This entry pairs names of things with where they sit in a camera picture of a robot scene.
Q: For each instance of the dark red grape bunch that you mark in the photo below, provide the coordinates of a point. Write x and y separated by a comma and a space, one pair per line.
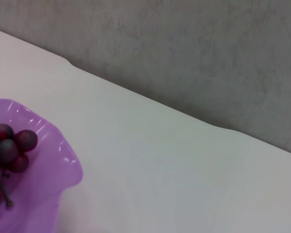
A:
4, 148

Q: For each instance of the purple wavy plastic bowl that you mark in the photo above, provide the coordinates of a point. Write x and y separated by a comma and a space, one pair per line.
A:
46, 170

